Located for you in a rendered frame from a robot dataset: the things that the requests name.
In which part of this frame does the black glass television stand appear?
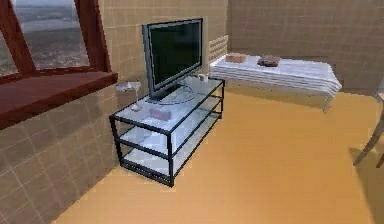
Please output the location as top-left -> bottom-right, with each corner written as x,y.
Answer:
109,76 -> 226,188

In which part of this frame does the black flat television set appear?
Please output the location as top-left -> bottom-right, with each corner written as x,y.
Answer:
142,17 -> 205,106

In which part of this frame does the grey desk lamp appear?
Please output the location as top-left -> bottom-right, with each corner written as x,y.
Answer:
115,80 -> 143,113

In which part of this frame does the orange brown pillow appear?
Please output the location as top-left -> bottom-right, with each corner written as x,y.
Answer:
224,52 -> 248,64

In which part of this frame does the dark brown cushion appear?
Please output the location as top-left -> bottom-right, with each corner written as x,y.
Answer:
256,55 -> 282,68

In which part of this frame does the white low bed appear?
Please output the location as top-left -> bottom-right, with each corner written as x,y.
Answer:
209,53 -> 343,114

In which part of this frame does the red framed window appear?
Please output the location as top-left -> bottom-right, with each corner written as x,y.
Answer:
0,0 -> 119,131

